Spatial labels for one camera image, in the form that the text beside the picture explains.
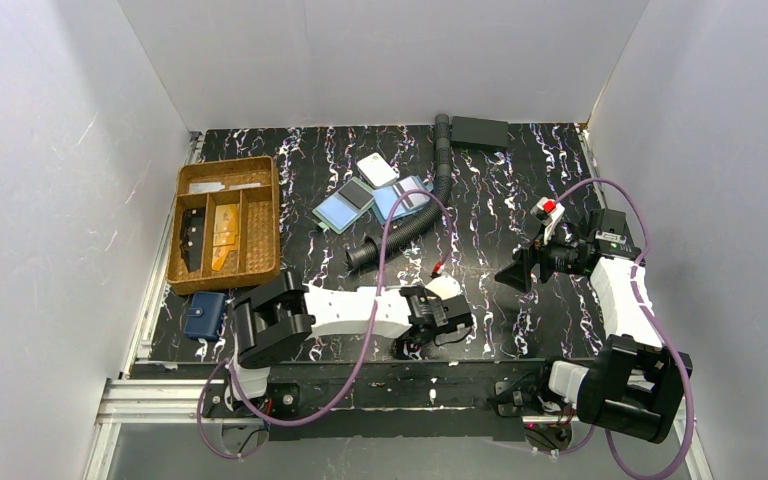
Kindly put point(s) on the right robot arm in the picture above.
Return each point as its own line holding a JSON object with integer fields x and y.
{"x": 633, "y": 385}

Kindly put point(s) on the gold cards in tray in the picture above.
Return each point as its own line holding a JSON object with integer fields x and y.
{"x": 225, "y": 238}

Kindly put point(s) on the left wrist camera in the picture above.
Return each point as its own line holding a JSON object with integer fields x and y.
{"x": 444, "y": 286}

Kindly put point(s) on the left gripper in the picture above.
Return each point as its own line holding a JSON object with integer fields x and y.
{"x": 442, "y": 325}

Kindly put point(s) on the aluminium frame rail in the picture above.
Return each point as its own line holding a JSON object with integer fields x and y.
{"x": 406, "y": 419}

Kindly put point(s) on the white card in tray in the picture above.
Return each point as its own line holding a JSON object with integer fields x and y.
{"x": 218, "y": 186}

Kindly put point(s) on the woven wicker tray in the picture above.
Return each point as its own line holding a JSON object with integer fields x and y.
{"x": 260, "y": 208}

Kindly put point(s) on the black card in tray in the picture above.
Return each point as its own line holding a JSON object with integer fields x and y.
{"x": 191, "y": 237}

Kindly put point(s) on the white card case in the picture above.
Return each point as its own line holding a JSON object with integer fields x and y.
{"x": 376, "y": 171}

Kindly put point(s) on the green card holder open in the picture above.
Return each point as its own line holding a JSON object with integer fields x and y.
{"x": 344, "y": 207}

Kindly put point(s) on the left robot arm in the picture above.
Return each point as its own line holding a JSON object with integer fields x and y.
{"x": 273, "y": 320}

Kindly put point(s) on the black box at back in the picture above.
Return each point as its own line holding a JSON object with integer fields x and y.
{"x": 475, "y": 133}

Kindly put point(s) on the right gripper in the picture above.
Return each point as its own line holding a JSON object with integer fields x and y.
{"x": 540, "y": 262}

